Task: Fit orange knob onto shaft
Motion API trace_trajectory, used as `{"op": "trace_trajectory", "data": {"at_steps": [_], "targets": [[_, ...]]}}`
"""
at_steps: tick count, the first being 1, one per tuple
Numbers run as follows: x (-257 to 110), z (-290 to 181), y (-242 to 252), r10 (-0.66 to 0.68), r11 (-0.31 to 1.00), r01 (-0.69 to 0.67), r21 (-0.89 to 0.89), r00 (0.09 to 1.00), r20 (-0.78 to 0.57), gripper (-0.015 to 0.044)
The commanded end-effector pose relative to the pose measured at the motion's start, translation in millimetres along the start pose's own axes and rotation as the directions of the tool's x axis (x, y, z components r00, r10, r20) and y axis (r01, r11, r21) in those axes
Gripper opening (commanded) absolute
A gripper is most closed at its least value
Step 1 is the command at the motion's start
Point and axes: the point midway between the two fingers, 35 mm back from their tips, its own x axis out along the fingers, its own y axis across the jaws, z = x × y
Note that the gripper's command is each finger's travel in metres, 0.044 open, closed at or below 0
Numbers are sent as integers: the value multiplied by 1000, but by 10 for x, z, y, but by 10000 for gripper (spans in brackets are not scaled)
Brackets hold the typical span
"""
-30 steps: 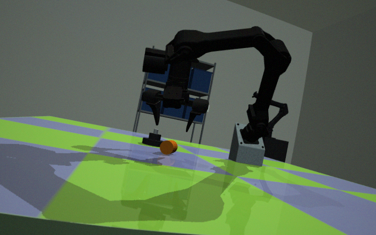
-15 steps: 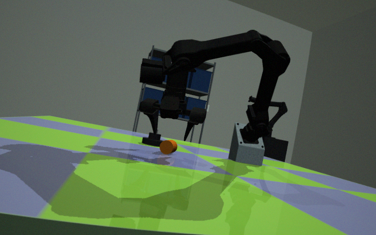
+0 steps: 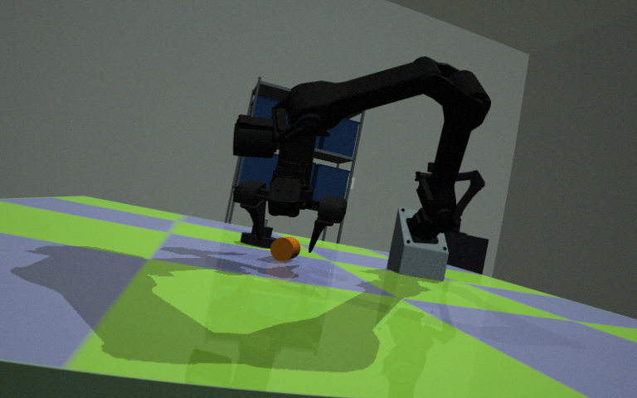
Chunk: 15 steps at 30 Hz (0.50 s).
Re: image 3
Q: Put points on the orange tapered knob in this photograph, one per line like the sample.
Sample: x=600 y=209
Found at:
x=285 y=248

